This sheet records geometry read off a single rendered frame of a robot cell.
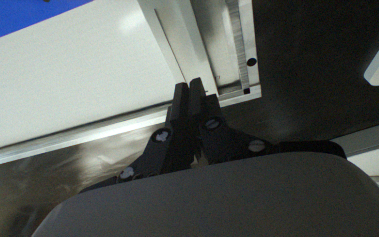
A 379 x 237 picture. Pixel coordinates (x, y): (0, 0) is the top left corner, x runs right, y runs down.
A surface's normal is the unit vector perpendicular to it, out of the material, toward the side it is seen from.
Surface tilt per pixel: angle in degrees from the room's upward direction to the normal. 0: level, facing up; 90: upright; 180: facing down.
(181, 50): 0
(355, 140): 90
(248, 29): 0
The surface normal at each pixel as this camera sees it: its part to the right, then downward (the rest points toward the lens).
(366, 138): -0.53, -0.54
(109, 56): 0.05, 0.75
